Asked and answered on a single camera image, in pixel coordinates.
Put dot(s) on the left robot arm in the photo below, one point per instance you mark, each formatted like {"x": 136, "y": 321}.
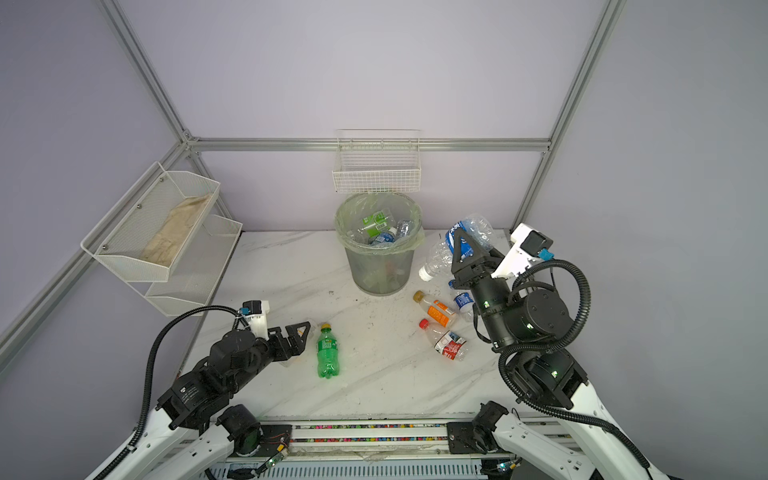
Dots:
{"x": 194, "y": 425}

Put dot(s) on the crushed bottle green label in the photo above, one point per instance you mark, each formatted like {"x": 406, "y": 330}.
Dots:
{"x": 376, "y": 223}

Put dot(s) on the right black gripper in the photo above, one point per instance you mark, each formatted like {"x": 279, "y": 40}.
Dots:
{"x": 469, "y": 266}

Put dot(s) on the blue cap bottle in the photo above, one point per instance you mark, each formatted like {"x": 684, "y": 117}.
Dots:
{"x": 462, "y": 299}

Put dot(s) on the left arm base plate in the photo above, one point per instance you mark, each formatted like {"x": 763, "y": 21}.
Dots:
{"x": 272, "y": 437}

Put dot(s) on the red label crushed bottle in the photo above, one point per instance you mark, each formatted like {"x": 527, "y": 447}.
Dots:
{"x": 444, "y": 341}

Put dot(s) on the white mesh upper shelf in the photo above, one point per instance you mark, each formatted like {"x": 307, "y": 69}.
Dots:
{"x": 120, "y": 237}

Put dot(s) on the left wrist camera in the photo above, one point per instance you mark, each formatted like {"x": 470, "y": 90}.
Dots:
{"x": 254, "y": 314}

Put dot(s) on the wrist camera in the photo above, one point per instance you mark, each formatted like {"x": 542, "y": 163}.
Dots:
{"x": 529, "y": 247}
{"x": 254, "y": 314}

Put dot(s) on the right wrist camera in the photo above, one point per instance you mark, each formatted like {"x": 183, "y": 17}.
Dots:
{"x": 529, "y": 247}

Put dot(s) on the mesh waste bin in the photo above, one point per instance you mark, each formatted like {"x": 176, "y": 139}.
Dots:
{"x": 380, "y": 275}

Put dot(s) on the beige cloth in shelf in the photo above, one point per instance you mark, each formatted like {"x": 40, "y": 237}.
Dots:
{"x": 167, "y": 242}

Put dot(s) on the orange label bottle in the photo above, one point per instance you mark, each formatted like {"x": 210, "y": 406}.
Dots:
{"x": 435, "y": 309}

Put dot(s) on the blue label bottle front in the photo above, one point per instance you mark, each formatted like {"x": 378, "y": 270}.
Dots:
{"x": 439, "y": 259}

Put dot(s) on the green soda bottle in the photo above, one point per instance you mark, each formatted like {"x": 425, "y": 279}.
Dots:
{"x": 327, "y": 353}

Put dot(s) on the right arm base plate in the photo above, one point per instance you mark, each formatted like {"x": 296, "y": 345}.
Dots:
{"x": 470, "y": 438}

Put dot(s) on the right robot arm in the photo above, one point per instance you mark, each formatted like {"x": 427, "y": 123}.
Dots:
{"x": 533, "y": 306}

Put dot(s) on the white wire wall basket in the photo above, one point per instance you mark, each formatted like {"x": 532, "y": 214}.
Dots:
{"x": 377, "y": 160}

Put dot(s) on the blue label bottle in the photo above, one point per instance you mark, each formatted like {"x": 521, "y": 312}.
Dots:
{"x": 386, "y": 237}
{"x": 439, "y": 259}

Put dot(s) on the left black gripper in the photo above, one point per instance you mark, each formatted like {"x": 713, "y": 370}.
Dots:
{"x": 296, "y": 345}

